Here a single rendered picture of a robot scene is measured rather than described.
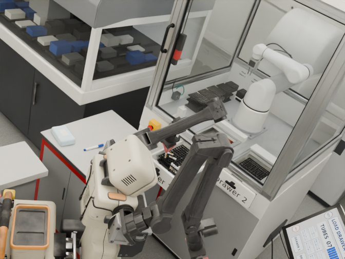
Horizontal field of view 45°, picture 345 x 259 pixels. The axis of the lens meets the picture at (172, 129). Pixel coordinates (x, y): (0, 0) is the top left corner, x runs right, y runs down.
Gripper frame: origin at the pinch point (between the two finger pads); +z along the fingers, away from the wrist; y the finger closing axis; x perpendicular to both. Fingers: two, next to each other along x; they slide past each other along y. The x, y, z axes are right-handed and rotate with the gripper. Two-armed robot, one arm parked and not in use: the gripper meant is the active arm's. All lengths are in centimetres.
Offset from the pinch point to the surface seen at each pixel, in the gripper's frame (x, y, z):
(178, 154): -2.5, 9.0, 6.1
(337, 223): -94, 16, -22
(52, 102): 110, -4, 39
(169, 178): -14.6, -11.8, 2.3
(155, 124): 25.8, 16.4, 6.7
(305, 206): -55, 163, 116
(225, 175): -30.7, 20.5, 5.6
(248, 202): -50, 20, 11
